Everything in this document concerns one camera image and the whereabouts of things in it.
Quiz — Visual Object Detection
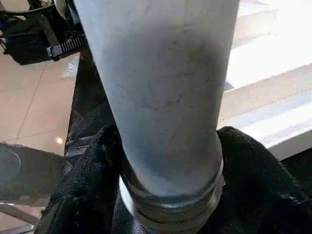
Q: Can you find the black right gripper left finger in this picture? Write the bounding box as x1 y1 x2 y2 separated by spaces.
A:
34 124 128 234

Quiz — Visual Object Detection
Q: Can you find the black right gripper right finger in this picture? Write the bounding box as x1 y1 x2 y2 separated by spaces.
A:
201 127 312 234

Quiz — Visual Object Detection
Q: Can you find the white plastic table leg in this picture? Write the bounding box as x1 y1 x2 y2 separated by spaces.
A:
73 0 240 234

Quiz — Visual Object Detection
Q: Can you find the white plastic table top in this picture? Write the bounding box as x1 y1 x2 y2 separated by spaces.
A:
217 0 312 161

